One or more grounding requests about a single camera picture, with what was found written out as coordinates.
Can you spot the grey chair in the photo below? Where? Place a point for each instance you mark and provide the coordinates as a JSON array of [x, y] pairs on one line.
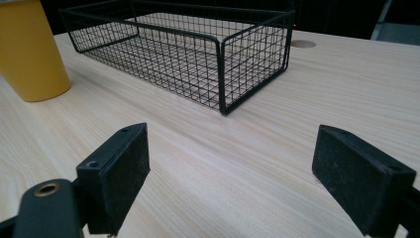
[[394, 28]]

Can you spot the yellow cup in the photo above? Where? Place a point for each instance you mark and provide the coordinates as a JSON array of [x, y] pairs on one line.
[[28, 49]]

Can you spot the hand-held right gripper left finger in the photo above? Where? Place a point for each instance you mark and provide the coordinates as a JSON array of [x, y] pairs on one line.
[[114, 178]]

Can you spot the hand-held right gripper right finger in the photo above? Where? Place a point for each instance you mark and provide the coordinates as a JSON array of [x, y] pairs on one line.
[[358, 180]]

